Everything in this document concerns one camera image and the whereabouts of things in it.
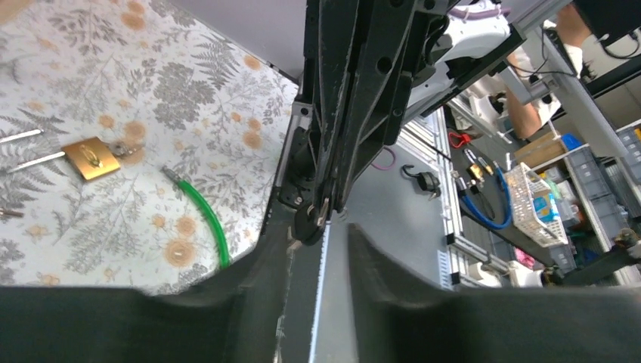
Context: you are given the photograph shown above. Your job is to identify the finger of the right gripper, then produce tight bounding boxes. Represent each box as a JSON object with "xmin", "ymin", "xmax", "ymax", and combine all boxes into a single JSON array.
[
  {"xmin": 333, "ymin": 1, "xmax": 436, "ymax": 212},
  {"xmin": 300, "ymin": 1, "xmax": 373, "ymax": 223}
]

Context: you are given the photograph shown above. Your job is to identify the grey storage crate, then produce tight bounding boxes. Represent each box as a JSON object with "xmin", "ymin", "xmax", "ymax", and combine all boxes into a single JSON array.
[{"xmin": 566, "ymin": 147, "xmax": 628, "ymax": 250}]

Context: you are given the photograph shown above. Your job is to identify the small silver key pair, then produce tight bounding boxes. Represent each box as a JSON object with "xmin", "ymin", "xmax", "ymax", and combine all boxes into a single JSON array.
[{"xmin": 0, "ymin": 208, "xmax": 24, "ymax": 218}]

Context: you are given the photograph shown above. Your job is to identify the white wire basket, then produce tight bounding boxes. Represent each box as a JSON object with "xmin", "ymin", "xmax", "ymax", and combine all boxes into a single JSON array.
[{"xmin": 504, "ymin": 163, "xmax": 568, "ymax": 247}]

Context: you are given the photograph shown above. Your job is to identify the cardboard box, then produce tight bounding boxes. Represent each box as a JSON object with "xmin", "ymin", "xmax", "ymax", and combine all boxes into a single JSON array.
[{"xmin": 515, "ymin": 132, "xmax": 568, "ymax": 169}]

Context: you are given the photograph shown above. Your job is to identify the black padlock on metal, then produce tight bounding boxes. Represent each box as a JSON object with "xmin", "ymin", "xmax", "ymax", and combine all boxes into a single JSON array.
[{"xmin": 401, "ymin": 164, "xmax": 441, "ymax": 200}]

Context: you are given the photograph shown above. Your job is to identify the person's bare forearm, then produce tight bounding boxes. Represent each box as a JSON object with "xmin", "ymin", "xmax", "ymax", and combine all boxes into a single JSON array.
[{"xmin": 503, "ymin": 2, "xmax": 587, "ymax": 141}]

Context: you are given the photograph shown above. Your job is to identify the green cable lock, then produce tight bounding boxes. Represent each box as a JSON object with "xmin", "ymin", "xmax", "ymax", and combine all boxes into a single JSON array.
[{"xmin": 160, "ymin": 166, "xmax": 231, "ymax": 268}]

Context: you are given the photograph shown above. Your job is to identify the small brass padlock on shelf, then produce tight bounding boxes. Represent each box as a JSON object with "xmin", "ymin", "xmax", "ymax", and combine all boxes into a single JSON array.
[{"xmin": 463, "ymin": 147, "xmax": 495, "ymax": 187}]

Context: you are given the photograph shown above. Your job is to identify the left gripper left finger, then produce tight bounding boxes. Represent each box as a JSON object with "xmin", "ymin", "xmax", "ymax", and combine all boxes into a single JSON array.
[{"xmin": 1, "ymin": 223, "xmax": 290, "ymax": 362}]

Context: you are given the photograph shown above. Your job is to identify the floral table mat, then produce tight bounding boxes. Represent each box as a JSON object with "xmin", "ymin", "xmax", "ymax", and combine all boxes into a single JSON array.
[{"xmin": 1, "ymin": 1, "xmax": 298, "ymax": 293}]

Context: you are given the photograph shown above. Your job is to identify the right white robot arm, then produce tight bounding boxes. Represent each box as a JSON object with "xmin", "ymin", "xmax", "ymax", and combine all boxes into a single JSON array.
[{"xmin": 285, "ymin": 1, "xmax": 521, "ymax": 228}]

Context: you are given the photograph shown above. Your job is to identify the silver key ring bunch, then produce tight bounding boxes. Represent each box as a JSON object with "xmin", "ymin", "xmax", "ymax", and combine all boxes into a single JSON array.
[{"xmin": 110, "ymin": 140, "xmax": 146, "ymax": 159}]

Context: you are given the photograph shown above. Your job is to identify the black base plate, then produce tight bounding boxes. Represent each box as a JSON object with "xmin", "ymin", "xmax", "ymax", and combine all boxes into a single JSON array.
[{"xmin": 262, "ymin": 102, "xmax": 323, "ymax": 362}]

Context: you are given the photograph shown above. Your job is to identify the red carabiner hook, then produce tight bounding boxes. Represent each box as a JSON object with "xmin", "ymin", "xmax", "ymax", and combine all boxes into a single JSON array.
[{"xmin": 447, "ymin": 130, "xmax": 472, "ymax": 149}]

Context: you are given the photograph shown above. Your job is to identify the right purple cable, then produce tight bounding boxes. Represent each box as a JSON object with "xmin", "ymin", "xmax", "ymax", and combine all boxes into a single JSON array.
[{"xmin": 370, "ymin": 0, "xmax": 512, "ymax": 172}]

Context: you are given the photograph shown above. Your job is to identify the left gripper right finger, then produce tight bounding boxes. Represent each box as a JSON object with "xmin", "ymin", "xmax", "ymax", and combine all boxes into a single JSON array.
[{"xmin": 348, "ymin": 224, "xmax": 640, "ymax": 362}]

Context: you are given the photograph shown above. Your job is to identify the black headed keys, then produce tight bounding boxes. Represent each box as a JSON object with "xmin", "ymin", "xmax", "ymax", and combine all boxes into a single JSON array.
[{"xmin": 285, "ymin": 196, "xmax": 331, "ymax": 253}]

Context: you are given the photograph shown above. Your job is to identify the blue cable lock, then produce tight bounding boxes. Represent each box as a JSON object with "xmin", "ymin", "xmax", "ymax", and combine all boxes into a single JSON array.
[{"xmin": 454, "ymin": 161, "xmax": 512, "ymax": 230}]

